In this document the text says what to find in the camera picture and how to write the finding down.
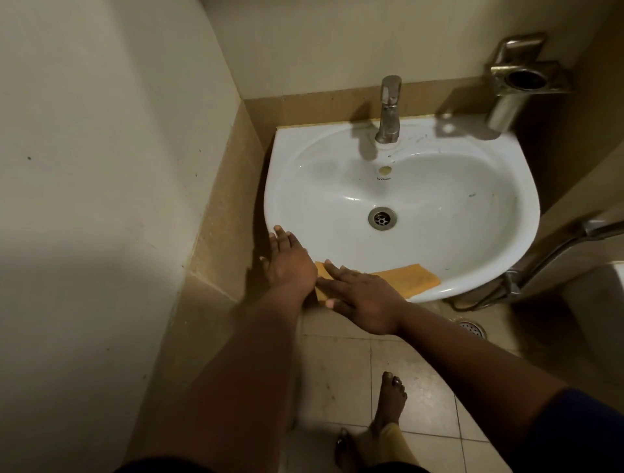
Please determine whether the dark blue left sleeve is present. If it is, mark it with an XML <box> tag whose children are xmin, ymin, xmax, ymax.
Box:
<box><xmin>113</xmin><ymin>455</ymin><xmax>217</xmax><ymax>473</ymax></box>

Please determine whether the person's right forearm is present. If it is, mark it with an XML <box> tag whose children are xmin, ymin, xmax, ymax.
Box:
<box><xmin>396</xmin><ymin>303</ymin><xmax>568</xmax><ymax>461</ymax></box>

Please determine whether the person's right foot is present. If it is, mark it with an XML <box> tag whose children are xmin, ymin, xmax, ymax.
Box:
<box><xmin>369</xmin><ymin>371</ymin><xmax>408</xmax><ymax>437</ymax></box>

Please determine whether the dark blue sleeve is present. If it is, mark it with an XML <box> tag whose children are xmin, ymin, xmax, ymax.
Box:
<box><xmin>507</xmin><ymin>387</ymin><xmax>624</xmax><ymax>473</ymax></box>
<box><xmin>113</xmin><ymin>455</ymin><xmax>217</xmax><ymax>473</ymax></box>

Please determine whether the tan trouser leg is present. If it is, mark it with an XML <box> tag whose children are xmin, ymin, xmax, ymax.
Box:
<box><xmin>355</xmin><ymin>422</ymin><xmax>421</xmax><ymax>473</ymax></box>

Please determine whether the white ceramic wash basin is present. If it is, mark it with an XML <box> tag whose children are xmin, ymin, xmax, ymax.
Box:
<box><xmin>264</xmin><ymin>115</ymin><xmax>541</xmax><ymax>304</ymax></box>

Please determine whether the person's foot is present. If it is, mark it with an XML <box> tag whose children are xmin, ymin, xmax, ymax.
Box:
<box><xmin>369</xmin><ymin>371</ymin><xmax>408</xmax><ymax>437</ymax></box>
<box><xmin>334</xmin><ymin>428</ymin><xmax>364</xmax><ymax>473</ymax></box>

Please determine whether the person's left forearm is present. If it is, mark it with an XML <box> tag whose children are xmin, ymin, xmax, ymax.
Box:
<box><xmin>128</xmin><ymin>287</ymin><xmax>313</xmax><ymax>473</ymax></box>

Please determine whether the chrome hand sprayer hose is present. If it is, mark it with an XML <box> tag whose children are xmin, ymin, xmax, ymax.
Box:
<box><xmin>448</xmin><ymin>218</ymin><xmax>624</xmax><ymax>313</ymax></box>

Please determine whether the chrome basin faucet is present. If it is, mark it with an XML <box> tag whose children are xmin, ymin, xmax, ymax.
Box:
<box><xmin>374</xmin><ymin>75</ymin><xmax>403</xmax><ymax>145</ymax></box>

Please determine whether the white toilet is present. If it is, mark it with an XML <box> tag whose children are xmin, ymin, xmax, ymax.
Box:
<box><xmin>561</xmin><ymin>261</ymin><xmax>624</xmax><ymax>386</ymax></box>

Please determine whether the metal basin drain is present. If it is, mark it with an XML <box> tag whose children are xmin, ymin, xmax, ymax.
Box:
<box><xmin>368</xmin><ymin>207</ymin><xmax>397</xmax><ymax>231</ymax></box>

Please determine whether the round metal floor drain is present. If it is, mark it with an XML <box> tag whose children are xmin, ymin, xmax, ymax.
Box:
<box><xmin>453</xmin><ymin>318</ymin><xmax>488</xmax><ymax>341</ymax></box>

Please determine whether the person's right hand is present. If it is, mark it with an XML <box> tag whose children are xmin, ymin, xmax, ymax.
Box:
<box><xmin>315</xmin><ymin>260</ymin><xmax>409</xmax><ymax>337</ymax></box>

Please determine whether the steel wall-mounted holder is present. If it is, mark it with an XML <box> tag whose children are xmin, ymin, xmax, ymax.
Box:
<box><xmin>484</xmin><ymin>32</ymin><xmax>572</xmax><ymax>134</ymax></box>

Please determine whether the person's left hand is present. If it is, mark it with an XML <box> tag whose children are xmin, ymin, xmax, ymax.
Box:
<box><xmin>260</xmin><ymin>224</ymin><xmax>319</xmax><ymax>299</ymax></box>

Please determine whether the dark blue right sleeve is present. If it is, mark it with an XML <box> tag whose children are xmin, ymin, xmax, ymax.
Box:
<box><xmin>507</xmin><ymin>387</ymin><xmax>624</xmax><ymax>473</ymax></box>

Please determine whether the orange cleaning cloth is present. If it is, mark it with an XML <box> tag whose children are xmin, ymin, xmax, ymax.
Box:
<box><xmin>314</xmin><ymin>262</ymin><xmax>442</xmax><ymax>304</ymax></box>

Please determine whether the person's left foot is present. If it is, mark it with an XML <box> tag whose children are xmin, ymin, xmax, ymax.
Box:
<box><xmin>334</xmin><ymin>428</ymin><xmax>364</xmax><ymax>473</ymax></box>

